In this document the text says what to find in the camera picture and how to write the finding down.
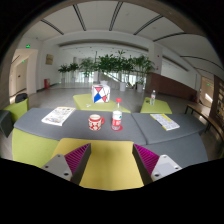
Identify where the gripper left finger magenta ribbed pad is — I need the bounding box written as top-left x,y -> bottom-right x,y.
42,143 -> 91,185

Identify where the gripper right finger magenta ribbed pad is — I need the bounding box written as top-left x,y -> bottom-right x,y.
132,144 -> 181,185

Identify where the clear water bottle far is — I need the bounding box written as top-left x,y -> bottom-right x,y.
150,90 -> 156,105

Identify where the grey curved table right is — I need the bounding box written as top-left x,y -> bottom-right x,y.
132,113 -> 208,169

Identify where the grey curved table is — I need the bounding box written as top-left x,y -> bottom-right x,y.
132,113 -> 208,169
14,108 -> 146,145

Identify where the yellow table top near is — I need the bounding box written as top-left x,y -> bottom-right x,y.
53,138 -> 143,190

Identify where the yellow white booklet on right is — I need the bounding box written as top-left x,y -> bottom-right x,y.
151,114 -> 179,131

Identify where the grey curved table left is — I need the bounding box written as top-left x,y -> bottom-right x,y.
14,108 -> 146,145

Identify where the red white patterned mug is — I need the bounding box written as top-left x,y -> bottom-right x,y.
88,114 -> 105,131

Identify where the red round coaster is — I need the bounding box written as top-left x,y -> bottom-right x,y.
111,125 -> 123,131

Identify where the colourful magazine on left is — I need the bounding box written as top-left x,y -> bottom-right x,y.
42,107 -> 75,126

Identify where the lime green table far right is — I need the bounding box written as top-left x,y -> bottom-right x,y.
140,97 -> 172,114

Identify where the lime green table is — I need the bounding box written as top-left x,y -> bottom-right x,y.
72,93 -> 132,114
140,97 -> 172,114

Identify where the lime green table far left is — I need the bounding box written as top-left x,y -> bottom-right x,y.
72,93 -> 132,114

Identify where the long wooden bench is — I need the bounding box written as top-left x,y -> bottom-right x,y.
185,104 -> 224,142

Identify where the lime green chair left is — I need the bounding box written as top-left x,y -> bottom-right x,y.
5,93 -> 29,123

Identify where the red blue white cube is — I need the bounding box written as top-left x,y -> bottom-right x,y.
91,84 -> 110,103

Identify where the wooden bookshelf right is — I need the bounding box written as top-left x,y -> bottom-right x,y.
210,76 -> 224,130

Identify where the red fire extinguisher box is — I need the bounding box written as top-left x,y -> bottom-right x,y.
44,78 -> 50,89

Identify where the row of potted plants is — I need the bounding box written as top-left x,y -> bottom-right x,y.
58,50 -> 154,88

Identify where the framed picture on wall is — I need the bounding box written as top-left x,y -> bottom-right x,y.
45,54 -> 54,65

